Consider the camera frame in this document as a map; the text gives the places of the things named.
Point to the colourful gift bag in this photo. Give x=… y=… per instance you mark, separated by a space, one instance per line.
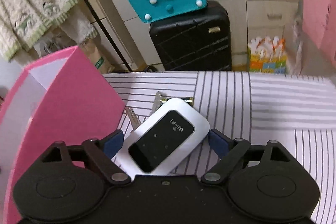
x=267 y=55

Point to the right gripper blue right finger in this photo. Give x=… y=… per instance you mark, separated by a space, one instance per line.
x=230 y=153

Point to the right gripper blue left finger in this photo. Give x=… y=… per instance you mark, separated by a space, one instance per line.
x=100 y=154

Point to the striped tablecloth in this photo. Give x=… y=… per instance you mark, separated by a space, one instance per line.
x=297 y=111

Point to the black suitcase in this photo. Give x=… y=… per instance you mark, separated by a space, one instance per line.
x=195 y=41

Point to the silver keys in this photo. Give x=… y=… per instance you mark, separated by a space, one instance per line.
x=141 y=100

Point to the brown paper bag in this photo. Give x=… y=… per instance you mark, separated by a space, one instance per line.
x=96 y=57

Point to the white wifi router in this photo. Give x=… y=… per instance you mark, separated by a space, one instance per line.
x=163 y=141

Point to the white knit cardigan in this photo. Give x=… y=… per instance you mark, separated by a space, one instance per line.
x=25 y=22

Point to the pink paper shopping bag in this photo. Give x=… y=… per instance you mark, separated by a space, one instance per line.
x=319 y=25

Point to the pink cardboard box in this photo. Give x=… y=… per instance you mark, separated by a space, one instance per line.
x=61 y=96

